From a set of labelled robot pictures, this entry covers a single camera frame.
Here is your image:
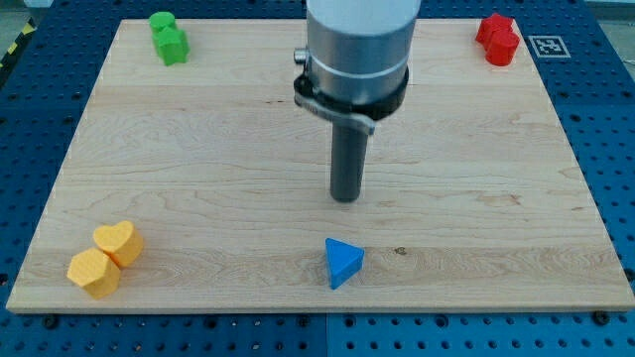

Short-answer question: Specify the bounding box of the silver robot arm cylinder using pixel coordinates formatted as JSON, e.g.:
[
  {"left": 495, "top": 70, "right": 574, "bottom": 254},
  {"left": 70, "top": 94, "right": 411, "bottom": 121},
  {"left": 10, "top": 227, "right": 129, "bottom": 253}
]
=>
[{"left": 306, "top": 0, "right": 421, "bottom": 105}]

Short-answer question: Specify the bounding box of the blue triangle block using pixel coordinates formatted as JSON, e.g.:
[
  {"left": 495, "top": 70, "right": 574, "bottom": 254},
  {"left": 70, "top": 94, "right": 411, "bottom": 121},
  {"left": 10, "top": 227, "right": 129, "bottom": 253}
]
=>
[{"left": 325, "top": 238, "right": 365, "bottom": 290}]

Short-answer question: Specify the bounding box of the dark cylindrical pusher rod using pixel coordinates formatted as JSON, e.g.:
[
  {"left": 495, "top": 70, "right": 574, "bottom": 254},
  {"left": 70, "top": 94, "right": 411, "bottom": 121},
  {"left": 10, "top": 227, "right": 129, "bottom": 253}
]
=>
[{"left": 329, "top": 125, "right": 368, "bottom": 202}]

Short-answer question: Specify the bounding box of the wooden board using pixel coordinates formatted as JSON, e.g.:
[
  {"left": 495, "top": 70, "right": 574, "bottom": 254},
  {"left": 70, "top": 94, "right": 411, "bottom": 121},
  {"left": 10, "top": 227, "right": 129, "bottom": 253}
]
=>
[{"left": 7, "top": 19, "right": 634, "bottom": 314}]

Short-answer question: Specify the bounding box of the green star block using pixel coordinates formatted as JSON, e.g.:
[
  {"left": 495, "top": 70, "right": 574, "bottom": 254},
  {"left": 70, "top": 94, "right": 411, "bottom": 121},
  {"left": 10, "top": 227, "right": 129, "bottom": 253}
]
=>
[{"left": 153, "top": 28, "right": 190, "bottom": 66}]

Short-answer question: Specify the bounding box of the yellow heart block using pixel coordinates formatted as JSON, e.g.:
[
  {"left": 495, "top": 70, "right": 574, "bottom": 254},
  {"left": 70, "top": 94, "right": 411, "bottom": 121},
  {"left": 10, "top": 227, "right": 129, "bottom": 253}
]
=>
[{"left": 93, "top": 220, "right": 145, "bottom": 268}]

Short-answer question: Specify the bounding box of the green cylinder block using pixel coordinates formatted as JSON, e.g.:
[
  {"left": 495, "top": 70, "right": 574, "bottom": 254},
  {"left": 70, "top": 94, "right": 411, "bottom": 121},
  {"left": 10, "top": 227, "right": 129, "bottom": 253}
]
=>
[{"left": 149, "top": 11, "right": 177, "bottom": 35}]

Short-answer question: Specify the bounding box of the red rounded block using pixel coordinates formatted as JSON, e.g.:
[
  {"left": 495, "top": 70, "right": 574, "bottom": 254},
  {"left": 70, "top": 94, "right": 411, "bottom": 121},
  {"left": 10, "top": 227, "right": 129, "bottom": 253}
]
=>
[{"left": 485, "top": 31, "right": 520, "bottom": 66}]

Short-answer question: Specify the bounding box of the red star block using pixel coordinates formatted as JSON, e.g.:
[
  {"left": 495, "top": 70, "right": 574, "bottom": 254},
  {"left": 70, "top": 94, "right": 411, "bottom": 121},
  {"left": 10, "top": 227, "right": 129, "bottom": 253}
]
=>
[{"left": 475, "top": 13, "right": 513, "bottom": 50}]

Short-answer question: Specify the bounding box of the yellow hexagon block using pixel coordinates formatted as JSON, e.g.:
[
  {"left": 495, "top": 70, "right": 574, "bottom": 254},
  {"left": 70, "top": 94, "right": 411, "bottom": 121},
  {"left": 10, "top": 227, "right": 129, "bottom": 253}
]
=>
[{"left": 66, "top": 248, "right": 121, "bottom": 299}]

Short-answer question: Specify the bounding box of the white fiducial marker tag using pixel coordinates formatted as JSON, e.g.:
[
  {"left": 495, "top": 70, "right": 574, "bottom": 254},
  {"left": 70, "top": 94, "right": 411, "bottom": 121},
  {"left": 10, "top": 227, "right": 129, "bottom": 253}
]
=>
[{"left": 529, "top": 35, "right": 571, "bottom": 59}]

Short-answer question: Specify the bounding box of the black clamp ring with bracket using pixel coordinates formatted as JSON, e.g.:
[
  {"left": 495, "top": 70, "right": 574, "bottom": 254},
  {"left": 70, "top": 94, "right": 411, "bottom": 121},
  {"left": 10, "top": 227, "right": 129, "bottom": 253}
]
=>
[{"left": 293, "top": 66, "right": 411, "bottom": 137}]

